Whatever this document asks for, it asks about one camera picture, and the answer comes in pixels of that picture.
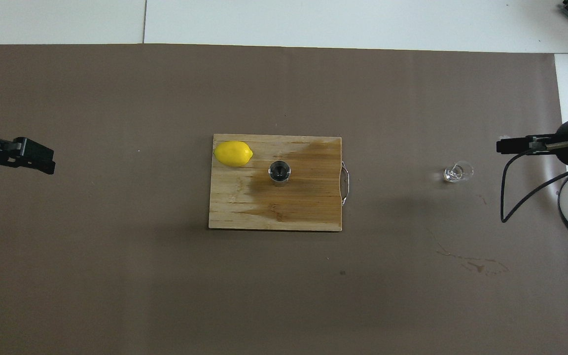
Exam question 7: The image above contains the small clear glass cup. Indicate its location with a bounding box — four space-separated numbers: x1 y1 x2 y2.
443 161 474 183

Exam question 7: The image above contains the steel double jigger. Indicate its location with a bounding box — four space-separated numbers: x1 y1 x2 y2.
268 160 291 185

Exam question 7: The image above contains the brown paper table mat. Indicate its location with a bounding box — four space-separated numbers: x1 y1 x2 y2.
0 43 568 355

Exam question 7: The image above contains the yellow lemon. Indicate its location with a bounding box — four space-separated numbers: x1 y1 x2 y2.
213 141 254 168

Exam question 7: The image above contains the wooden cutting board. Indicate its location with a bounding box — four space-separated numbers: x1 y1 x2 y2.
208 133 350 232

